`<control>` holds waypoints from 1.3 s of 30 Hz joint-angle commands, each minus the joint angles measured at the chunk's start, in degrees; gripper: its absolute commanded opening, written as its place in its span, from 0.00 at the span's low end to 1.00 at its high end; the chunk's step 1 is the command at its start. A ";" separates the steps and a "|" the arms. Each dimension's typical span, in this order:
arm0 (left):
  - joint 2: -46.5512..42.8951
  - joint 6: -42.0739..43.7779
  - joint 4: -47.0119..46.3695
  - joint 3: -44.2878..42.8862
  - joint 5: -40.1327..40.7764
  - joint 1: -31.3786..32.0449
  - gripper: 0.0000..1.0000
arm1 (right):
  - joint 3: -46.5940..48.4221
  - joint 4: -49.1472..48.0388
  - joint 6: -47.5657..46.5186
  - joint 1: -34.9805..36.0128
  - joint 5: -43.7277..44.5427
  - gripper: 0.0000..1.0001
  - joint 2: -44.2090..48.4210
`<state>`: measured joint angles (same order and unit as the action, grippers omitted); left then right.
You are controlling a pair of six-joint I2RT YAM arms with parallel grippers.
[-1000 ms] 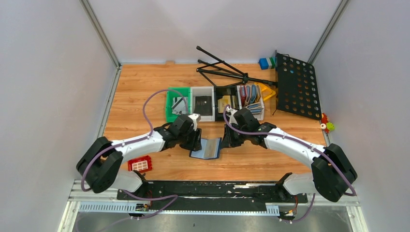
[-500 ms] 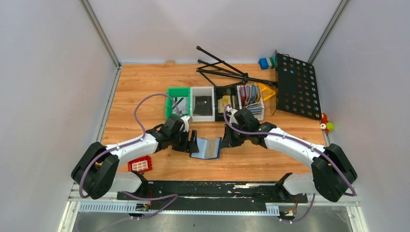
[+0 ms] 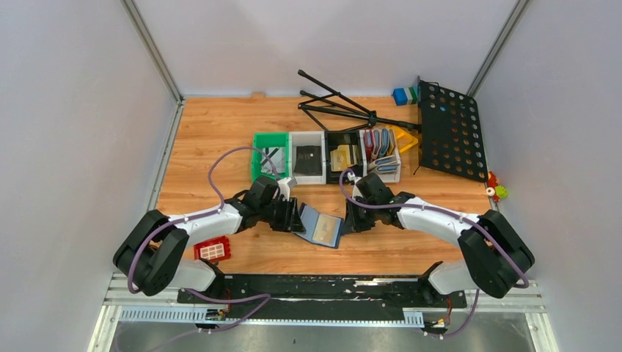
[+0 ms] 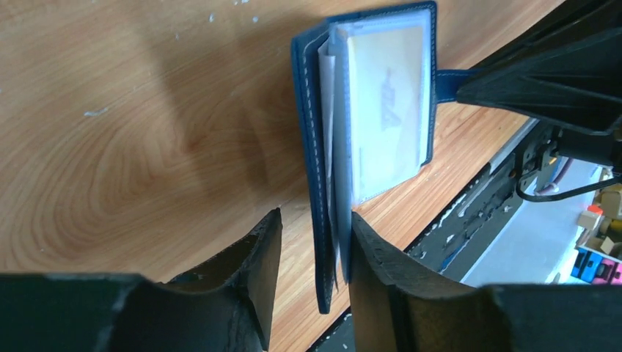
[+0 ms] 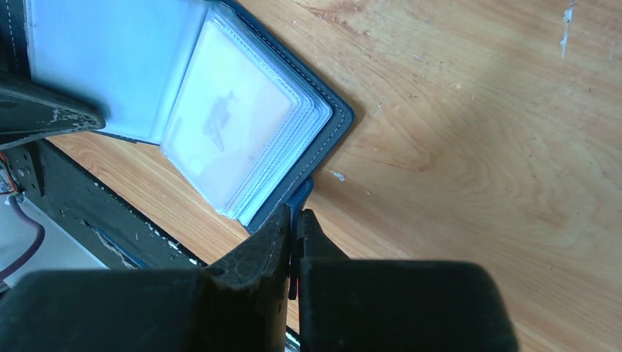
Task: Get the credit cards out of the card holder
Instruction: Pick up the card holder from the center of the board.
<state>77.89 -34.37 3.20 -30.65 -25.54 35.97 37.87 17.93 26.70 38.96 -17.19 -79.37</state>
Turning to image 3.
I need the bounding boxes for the black music stand tripod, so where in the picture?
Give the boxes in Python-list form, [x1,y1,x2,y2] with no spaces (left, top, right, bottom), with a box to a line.
[297,69,422,132]

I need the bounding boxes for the yellow triangle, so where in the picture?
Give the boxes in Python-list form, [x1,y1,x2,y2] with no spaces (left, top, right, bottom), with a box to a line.
[386,125,419,154]

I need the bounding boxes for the silver cards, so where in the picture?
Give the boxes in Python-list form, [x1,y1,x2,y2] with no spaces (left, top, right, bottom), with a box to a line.
[260,147,286,175]

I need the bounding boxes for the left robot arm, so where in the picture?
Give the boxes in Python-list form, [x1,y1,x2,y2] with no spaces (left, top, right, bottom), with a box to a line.
[112,176,304,296]

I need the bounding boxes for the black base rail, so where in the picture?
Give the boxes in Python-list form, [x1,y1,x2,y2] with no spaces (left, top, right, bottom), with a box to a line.
[204,274,467,321]

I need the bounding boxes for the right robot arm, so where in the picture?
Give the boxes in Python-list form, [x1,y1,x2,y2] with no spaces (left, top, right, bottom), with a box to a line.
[339,169,535,298]

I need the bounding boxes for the blue green white blocks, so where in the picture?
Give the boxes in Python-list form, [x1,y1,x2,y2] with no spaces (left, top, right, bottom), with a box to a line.
[392,87,420,106]

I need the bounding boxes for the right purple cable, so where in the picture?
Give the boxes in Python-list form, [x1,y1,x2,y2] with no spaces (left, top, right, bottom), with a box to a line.
[338,168,530,340]

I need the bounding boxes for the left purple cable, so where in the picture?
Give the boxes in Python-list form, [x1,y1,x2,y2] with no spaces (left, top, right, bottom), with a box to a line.
[127,146,283,352]

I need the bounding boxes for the green bin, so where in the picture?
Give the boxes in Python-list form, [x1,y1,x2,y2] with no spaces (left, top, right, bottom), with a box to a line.
[251,132,290,180]

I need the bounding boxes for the gold cards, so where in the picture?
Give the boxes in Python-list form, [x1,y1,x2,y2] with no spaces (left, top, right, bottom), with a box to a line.
[330,144,359,172]

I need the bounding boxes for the blue card holder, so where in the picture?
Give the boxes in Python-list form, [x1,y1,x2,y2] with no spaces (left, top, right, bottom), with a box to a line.
[293,203,344,249]

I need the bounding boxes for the white bin with card holders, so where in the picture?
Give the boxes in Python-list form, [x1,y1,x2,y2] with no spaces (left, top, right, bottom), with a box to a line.
[360,128,402,183]

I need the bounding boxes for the colourful small toy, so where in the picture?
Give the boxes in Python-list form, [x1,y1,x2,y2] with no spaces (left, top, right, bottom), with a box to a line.
[486,172,508,203]

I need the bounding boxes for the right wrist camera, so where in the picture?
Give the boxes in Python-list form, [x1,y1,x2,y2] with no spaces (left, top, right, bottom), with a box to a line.
[348,174,362,198]

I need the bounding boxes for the black cards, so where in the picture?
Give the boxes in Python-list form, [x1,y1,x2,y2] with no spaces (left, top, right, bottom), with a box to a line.
[293,145,323,176]

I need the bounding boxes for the black perforated stand plate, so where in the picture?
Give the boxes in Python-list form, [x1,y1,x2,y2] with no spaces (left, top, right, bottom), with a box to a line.
[417,80,489,183]

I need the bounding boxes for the purple cable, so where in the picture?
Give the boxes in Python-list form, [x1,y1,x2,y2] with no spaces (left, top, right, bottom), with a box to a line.
[127,146,283,352]
[338,168,530,340]

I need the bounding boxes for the gold card in holder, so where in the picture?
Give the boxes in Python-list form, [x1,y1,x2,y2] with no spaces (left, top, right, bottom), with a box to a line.
[312,214,342,247]

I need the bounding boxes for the red toy block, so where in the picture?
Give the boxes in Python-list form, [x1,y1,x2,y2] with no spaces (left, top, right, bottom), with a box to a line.
[194,235,231,263]

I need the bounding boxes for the white bin with black cards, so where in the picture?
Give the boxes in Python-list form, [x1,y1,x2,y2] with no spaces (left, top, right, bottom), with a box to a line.
[288,131,326,186]

